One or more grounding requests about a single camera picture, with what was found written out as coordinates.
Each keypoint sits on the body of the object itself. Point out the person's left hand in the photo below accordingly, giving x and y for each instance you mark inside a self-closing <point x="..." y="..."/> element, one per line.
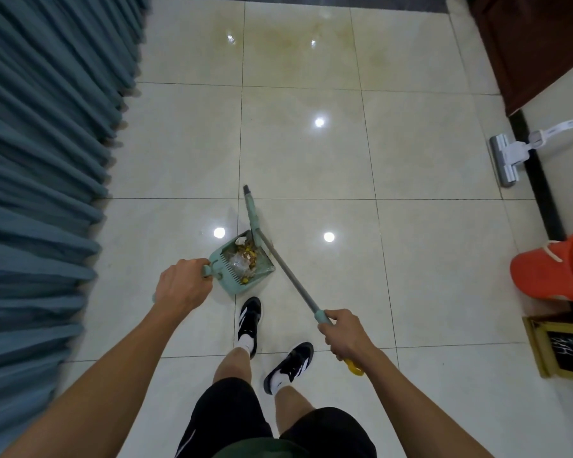
<point x="179" y="288"/>

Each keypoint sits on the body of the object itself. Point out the person's right hand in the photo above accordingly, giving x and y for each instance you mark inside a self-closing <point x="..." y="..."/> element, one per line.
<point x="349" y="336"/>

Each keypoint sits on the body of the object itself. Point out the person's right thumb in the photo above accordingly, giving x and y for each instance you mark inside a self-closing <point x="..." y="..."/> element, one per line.
<point x="340" y="315"/>

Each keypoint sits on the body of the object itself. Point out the person's left thumb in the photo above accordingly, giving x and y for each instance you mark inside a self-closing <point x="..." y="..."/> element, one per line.
<point x="195" y="264"/>

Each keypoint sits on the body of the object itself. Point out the green plastic dustpan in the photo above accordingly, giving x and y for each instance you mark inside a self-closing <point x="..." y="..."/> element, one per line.
<point x="222" y="269"/>

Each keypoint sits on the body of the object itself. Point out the person's left forearm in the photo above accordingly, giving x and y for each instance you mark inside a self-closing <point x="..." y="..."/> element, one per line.
<point x="100" y="391"/>

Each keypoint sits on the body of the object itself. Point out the person's right forearm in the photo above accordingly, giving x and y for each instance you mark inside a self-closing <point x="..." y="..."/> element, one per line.
<point x="420" y="405"/>

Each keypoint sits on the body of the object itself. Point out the swept rubbish pile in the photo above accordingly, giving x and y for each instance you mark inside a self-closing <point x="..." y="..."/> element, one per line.
<point x="244" y="259"/>

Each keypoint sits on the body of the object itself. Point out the black and white right shoe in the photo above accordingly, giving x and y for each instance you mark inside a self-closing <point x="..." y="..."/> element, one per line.
<point x="293" y="364"/>

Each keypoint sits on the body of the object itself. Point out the black and white shoe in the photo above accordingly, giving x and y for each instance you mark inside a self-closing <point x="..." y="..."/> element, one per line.
<point x="293" y="364"/>
<point x="249" y="324"/>

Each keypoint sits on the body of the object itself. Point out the black and white left shoe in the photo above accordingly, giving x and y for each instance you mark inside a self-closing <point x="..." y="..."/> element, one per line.
<point x="249" y="324"/>

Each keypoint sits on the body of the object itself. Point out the white right sock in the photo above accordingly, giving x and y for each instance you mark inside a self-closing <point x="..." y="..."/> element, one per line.
<point x="280" y="379"/>

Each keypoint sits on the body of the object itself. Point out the white sock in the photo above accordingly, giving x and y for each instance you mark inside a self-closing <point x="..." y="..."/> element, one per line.
<point x="280" y="379"/>
<point x="244" y="348"/>

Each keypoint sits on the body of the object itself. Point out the white left sock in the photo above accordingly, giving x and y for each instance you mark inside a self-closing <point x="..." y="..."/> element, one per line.
<point x="244" y="348"/>

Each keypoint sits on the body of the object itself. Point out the person's right leg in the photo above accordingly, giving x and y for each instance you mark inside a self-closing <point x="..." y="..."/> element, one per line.
<point x="293" y="407"/>

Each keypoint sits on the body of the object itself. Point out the person's leg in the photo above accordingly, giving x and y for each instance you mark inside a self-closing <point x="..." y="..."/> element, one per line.
<point x="233" y="367"/>
<point x="293" y="407"/>

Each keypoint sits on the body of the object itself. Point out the person's left leg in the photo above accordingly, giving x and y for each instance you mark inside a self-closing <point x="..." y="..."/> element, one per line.
<point x="233" y="367"/>

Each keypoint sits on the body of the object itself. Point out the black shorts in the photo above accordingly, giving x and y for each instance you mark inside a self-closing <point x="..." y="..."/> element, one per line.
<point x="229" y="419"/>

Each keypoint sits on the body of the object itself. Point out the dark green shirt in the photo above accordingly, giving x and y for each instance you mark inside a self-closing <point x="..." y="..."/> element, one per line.
<point x="267" y="449"/>

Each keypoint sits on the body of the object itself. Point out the teal pleated curtain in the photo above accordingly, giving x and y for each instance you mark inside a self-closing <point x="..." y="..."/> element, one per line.
<point x="38" y="176"/>

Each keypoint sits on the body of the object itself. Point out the orange plastic bucket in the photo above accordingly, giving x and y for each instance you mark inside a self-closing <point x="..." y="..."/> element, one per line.
<point x="554" y="271"/>

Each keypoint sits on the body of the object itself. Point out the gold framed dark panel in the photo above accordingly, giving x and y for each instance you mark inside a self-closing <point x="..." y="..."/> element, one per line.
<point x="561" y="345"/>

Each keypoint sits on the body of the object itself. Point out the dark brown wooden door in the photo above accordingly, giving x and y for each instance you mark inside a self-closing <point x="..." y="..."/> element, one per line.
<point x="535" y="42"/>

